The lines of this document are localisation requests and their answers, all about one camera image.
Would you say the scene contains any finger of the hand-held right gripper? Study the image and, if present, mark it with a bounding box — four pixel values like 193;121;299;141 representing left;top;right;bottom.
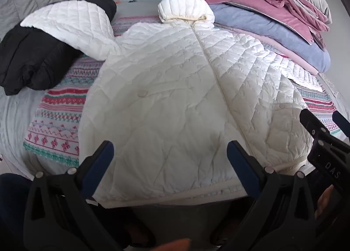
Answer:
299;108;333;143
332;111;350;134

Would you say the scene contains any black puffer jacket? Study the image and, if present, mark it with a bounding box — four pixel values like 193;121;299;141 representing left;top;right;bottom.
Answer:
0;0;118;96

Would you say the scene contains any lavender blue blanket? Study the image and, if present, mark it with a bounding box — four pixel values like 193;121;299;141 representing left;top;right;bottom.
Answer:
209;3;331;73

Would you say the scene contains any patterned knit-print blanket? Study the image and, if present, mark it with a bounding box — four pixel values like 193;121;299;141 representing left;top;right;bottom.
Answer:
23;16;341;166

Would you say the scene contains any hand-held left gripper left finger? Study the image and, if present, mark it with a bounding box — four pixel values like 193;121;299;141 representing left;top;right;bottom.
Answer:
23;141;123;251

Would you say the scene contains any pink velvet blanket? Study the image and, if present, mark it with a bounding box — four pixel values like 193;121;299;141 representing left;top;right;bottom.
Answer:
176;0;330;49

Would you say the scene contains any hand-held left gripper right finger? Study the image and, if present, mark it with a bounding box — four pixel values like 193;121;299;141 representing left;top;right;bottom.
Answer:
219;140;318;251

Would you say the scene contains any white diamond-quilted hooded jacket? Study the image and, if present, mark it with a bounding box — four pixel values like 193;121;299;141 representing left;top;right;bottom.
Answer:
20;0;323;209

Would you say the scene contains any person's right hand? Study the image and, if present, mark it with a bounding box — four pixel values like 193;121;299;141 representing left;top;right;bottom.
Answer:
314;185;336;220

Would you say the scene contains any person's dark clothing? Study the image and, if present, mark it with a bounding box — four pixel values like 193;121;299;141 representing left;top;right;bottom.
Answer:
0;173;37;251

